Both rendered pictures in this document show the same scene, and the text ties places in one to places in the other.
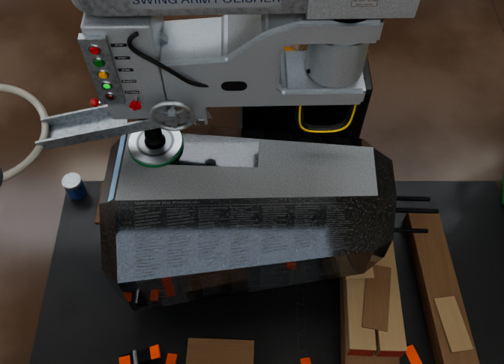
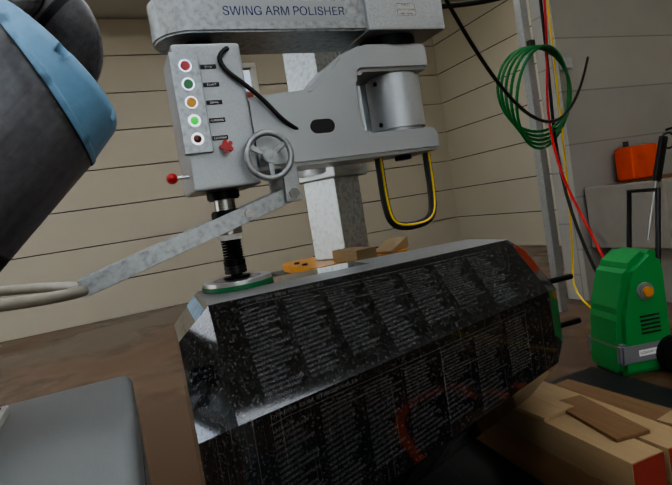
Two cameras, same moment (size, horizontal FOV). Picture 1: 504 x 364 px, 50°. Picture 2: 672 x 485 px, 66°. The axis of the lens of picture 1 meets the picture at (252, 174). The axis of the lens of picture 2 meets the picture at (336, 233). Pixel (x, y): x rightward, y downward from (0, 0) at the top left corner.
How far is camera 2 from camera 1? 174 cm
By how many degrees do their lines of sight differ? 57
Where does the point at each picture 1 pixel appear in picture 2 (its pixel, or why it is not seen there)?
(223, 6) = (301, 19)
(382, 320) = (630, 426)
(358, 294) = (574, 424)
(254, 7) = (326, 20)
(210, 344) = not seen: outside the picture
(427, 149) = not seen: hidden behind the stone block
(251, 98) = (341, 144)
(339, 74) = (410, 106)
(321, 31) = (382, 51)
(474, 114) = not seen: hidden behind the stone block
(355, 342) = (629, 456)
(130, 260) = (250, 382)
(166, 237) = (296, 335)
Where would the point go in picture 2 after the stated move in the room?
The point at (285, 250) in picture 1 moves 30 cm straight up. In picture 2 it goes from (455, 313) to (439, 207)
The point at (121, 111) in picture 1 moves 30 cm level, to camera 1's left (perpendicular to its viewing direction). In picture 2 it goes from (207, 173) to (93, 187)
